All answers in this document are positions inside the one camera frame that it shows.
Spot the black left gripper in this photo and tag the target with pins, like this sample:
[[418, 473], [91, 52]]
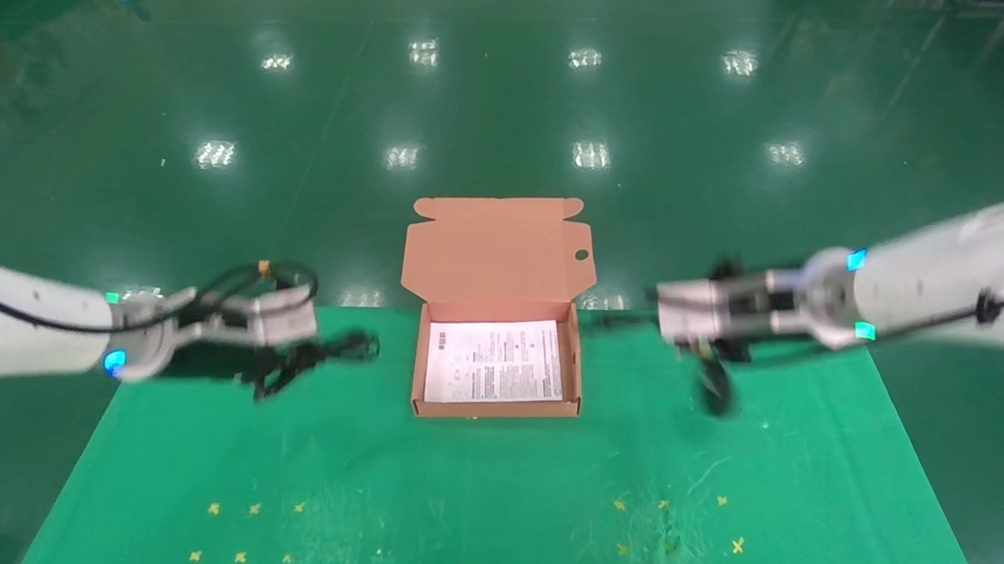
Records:
[[231, 358]]

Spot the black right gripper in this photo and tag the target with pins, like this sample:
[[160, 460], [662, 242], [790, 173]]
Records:
[[729, 352]]

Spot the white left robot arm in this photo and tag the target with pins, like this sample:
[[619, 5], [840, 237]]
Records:
[[32, 332]]

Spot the orange cardboard box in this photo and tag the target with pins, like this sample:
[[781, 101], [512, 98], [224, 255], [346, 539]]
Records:
[[492, 257]]

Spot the white printed leaflet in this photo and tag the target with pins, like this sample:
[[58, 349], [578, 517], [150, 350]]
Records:
[[489, 360]]

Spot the green table mat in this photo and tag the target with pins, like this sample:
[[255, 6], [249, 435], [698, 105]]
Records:
[[478, 489]]

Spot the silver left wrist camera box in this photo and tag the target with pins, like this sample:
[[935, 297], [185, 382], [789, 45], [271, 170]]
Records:
[[285, 319]]

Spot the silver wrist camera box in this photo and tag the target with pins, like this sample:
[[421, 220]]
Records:
[[684, 307], [285, 319]]

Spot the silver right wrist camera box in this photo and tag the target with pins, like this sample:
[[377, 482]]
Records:
[[684, 307]]

